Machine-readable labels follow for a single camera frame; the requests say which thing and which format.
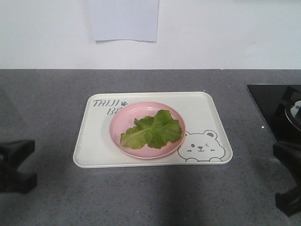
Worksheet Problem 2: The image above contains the black gas stove top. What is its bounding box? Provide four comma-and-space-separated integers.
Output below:
247, 84, 301, 143

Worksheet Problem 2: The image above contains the cream bear serving tray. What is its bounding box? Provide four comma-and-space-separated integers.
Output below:
73, 92, 233, 168

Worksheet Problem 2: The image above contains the green lettuce leaf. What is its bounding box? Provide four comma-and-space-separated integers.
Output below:
120, 110, 182, 149

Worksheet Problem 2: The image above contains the white paper sheet on wall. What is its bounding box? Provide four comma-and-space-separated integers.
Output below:
88, 0, 159, 42

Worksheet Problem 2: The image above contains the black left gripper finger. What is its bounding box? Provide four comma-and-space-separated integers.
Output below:
0, 139, 35, 165
0, 165, 38, 194

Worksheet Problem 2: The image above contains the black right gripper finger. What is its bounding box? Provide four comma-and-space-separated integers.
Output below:
275, 184, 301, 217
273, 141, 301, 174

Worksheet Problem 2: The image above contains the pink round plate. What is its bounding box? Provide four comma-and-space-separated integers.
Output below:
110, 101, 186, 159

